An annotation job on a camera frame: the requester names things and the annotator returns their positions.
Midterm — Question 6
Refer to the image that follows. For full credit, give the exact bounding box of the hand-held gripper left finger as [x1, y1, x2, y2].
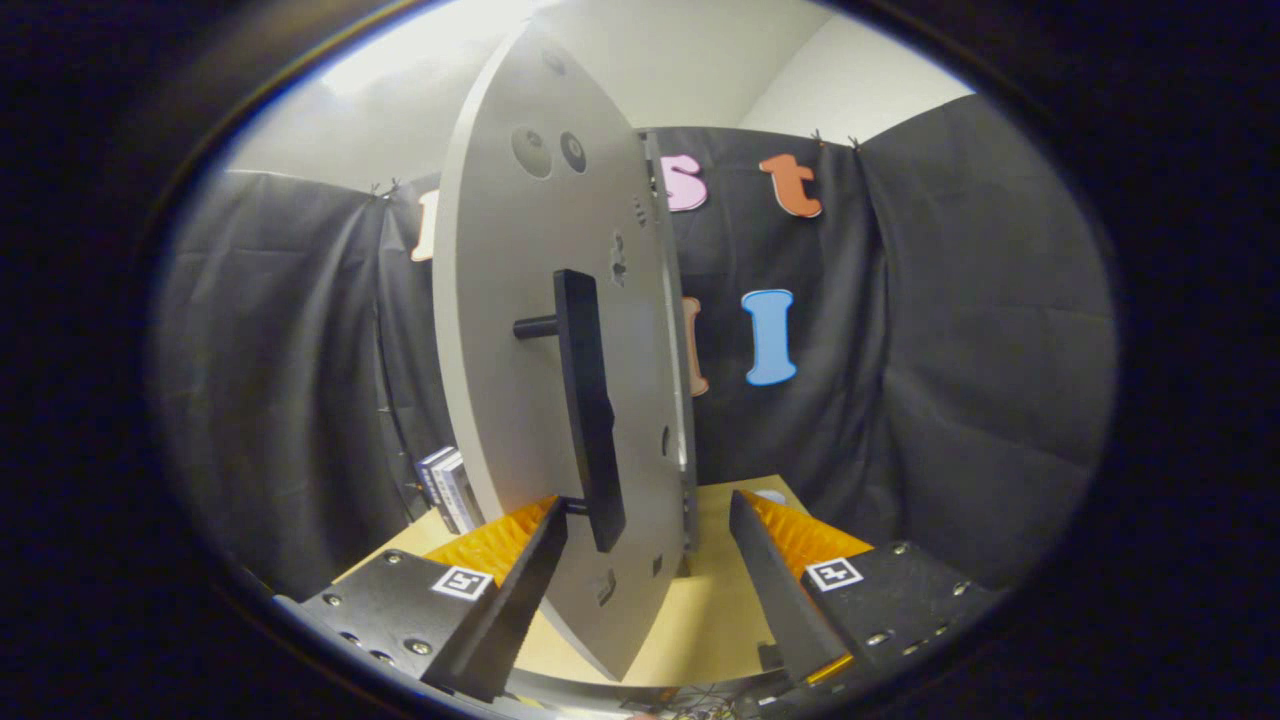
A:
[300, 497, 569, 704]

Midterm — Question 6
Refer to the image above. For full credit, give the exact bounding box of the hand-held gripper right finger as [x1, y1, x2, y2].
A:
[728, 490, 1003, 691]

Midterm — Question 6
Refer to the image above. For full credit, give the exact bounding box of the white cabinet door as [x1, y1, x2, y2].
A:
[432, 20, 701, 684]

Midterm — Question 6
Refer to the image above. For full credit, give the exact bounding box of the black door handle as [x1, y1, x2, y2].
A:
[513, 268, 628, 554]

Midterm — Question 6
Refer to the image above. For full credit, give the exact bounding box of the black backdrop cloth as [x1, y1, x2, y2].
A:
[150, 93, 1119, 603]

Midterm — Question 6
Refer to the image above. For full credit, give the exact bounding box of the grey cabinet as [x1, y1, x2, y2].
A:
[638, 128, 703, 553]

